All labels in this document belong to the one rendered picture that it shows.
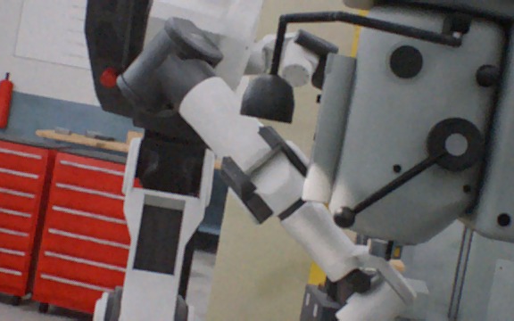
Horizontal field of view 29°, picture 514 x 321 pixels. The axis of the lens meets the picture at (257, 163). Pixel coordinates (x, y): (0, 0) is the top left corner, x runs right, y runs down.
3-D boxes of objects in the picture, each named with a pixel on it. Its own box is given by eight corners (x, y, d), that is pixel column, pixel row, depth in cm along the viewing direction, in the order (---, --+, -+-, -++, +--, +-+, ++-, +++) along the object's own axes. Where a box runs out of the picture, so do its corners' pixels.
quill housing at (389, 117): (327, 232, 133) (371, -7, 132) (323, 217, 154) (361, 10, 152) (469, 259, 133) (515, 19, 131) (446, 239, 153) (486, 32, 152)
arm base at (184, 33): (161, 131, 168) (108, 86, 167) (174, 113, 181) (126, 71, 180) (219, 65, 164) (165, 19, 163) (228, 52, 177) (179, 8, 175)
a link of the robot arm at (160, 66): (160, 125, 164) (113, 69, 169) (188, 130, 172) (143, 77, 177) (205, 73, 161) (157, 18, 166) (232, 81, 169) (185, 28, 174)
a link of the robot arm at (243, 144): (311, 159, 154) (225, 61, 163) (246, 213, 154) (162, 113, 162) (323, 181, 165) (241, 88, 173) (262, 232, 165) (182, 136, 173)
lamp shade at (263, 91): (231, 113, 138) (239, 68, 138) (278, 121, 141) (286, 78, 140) (250, 117, 131) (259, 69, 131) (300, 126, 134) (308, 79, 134)
